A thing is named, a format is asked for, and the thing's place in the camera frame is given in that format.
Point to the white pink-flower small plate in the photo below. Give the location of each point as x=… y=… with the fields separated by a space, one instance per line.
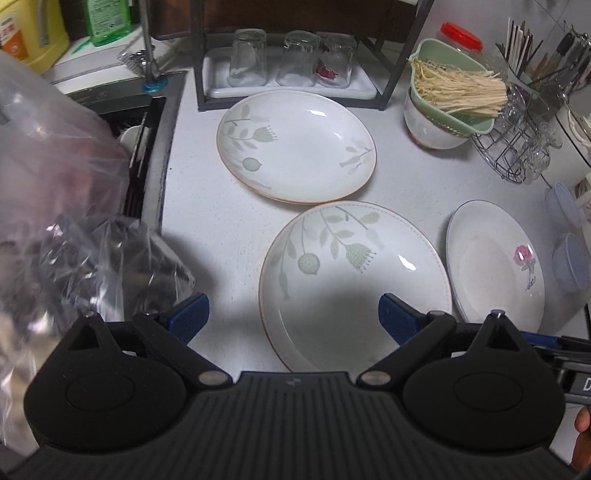
x=492 y=265

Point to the floral deep plate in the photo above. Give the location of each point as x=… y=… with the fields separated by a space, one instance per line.
x=324 y=275
x=296 y=147

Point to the green colander basket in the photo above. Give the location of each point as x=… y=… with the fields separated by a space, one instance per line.
x=462 y=124

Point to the lower clear plastic container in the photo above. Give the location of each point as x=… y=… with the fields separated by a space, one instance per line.
x=570 y=265

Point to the clear drinking glass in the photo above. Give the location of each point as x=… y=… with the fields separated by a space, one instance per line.
x=247 y=66
x=300 y=55

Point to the person's right hand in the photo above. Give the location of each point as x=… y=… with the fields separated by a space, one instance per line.
x=581 y=458

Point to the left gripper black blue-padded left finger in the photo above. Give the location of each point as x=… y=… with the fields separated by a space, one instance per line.
x=167 y=336

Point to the left clear drinking glass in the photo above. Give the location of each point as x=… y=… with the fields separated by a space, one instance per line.
x=247 y=66

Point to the dried noodle bundle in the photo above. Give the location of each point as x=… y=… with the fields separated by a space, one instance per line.
x=457 y=91

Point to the wire glass holder rack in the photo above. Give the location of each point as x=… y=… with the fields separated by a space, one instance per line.
x=518 y=148

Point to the white bowl under colander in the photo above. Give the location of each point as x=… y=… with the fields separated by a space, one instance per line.
x=425 y=132

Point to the red-lid plastic jar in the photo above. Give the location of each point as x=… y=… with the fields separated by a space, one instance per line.
x=465 y=41

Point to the middle clear drinking glass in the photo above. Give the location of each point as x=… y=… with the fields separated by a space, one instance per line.
x=300 y=55

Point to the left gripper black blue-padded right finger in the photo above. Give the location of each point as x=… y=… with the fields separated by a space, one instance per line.
x=422 y=339

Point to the green dish soap bottle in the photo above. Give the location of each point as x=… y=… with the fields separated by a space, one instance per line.
x=107 y=20

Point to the chopstick utensil holder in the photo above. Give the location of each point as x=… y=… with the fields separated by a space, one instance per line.
x=556 y=70

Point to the chrome faucet blue base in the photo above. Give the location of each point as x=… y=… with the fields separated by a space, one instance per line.
x=142 y=63

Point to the black sink drain rack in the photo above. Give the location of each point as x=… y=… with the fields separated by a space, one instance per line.
x=134 y=121

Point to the clear plastic container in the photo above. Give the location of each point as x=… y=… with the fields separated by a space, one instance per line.
x=570 y=265
x=562 y=208

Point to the right red-print drinking glass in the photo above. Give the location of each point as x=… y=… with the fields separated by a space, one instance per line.
x=335 y=65

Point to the yellow detergent bottle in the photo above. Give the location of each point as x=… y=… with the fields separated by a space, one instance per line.
x=33 y=32

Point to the clear plastic bag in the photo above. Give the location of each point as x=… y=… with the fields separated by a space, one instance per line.
x=66 y=249

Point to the black metal rack frame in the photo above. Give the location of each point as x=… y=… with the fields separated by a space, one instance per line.
x=211 y=68

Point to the upper clear plastic container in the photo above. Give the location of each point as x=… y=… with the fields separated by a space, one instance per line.
x=562 y=208

